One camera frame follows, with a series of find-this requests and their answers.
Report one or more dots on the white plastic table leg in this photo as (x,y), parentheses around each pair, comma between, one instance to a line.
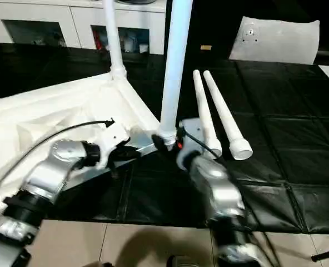
(204,111)
(225,116)
(175,69)
(115,41)

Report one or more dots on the white plastic table top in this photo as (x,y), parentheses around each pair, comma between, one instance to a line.
(42,111)

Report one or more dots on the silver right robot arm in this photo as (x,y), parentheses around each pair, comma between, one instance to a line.
(223,189)

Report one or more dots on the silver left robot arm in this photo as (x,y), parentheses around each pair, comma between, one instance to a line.
(50,167)

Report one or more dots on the small tan label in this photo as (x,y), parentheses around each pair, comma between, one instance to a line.
(205,47)

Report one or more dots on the black work mat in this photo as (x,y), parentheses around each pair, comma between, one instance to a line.
(278,125)

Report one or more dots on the red item behind glass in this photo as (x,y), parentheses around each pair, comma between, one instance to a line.
(97,41)

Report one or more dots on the dark cabinet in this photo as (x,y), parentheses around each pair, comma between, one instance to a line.
(214,22)

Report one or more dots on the white board with round fitting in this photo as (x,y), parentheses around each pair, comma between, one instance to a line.
(275,39)

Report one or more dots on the white glass-door cabinet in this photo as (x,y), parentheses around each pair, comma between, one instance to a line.
(42,14)

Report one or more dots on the thin black rod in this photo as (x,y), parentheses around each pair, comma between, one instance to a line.
(327,254)

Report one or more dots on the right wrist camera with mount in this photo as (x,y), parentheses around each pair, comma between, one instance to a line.
(192,130)

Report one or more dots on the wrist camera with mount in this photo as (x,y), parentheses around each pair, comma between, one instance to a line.
(192,130)
(111,139)

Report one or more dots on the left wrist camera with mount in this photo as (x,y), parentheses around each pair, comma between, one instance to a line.
(111,139)

